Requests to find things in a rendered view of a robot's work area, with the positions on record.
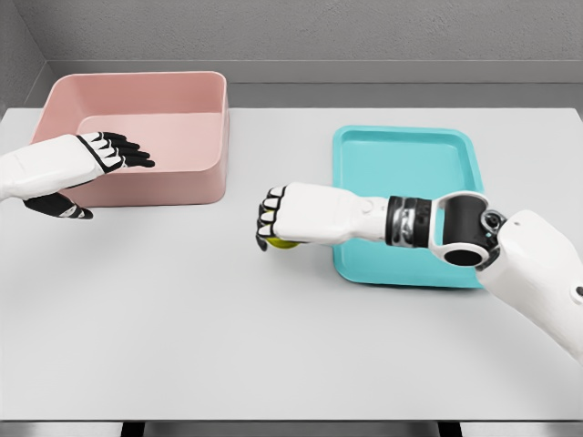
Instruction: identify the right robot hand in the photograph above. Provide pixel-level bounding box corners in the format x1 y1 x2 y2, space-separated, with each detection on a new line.
255 181 357 253

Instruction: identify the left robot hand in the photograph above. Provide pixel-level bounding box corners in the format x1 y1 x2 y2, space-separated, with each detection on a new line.
9 131 157 221

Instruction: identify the yellow-green tennis ball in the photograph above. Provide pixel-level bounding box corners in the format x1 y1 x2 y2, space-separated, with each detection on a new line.
266 209 300 250

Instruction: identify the pink basket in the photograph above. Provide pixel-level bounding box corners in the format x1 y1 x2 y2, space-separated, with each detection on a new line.
30 70 229 207

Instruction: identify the blue tray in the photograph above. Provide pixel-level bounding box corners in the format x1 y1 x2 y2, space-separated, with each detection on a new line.
331 125 486 290

